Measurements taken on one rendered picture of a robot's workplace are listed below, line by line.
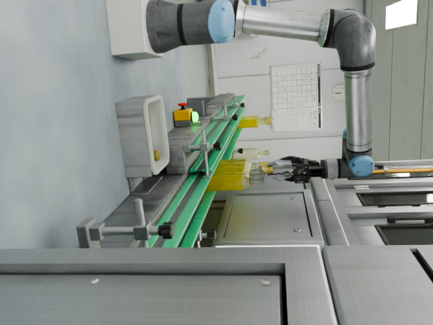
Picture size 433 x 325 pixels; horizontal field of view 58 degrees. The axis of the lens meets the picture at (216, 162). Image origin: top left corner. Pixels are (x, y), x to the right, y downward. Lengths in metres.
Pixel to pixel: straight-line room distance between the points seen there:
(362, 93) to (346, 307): 0.93
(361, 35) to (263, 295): 0.92
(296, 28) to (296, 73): 5.95
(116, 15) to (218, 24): 0.28
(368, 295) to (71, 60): 0.78
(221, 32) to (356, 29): 0.37
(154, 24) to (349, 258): 0.89
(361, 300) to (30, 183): 0.60
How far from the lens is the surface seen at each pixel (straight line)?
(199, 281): 0.42
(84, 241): 0.74
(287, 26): 1.28
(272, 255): 0.43
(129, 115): 1.13
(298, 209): 1.46
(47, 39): 0.89
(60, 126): 0.88
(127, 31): 1.15
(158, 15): 1.17
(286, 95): 7.25
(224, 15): 1.14
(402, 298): 0.38
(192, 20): 1.15
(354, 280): 0.40
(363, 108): 1.25
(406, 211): 1.55
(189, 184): 1.28
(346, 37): 1.20
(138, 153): 1.15
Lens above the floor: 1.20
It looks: 9 degrees down
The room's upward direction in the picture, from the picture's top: 87 degrees clockwise
